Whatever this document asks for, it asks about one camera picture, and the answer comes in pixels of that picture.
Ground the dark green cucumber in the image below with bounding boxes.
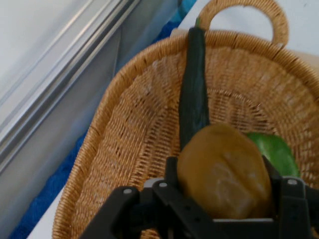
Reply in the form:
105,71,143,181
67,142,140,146
178,17,211,151

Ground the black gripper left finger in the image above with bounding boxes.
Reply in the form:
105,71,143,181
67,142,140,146
79,156,225,239

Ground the yellow-brown potato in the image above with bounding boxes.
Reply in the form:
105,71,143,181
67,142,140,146
177,124,273,221

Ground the woven wicker basket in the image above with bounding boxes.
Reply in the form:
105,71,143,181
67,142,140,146
51,0,319,239

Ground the aluminium frame rail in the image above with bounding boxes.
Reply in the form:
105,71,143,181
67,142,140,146
0,0,144,175

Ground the green bell pepper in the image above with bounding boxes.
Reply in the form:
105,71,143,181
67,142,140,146
245,131,300,179

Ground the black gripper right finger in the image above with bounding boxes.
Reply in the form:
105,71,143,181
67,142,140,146
261,155,319,239

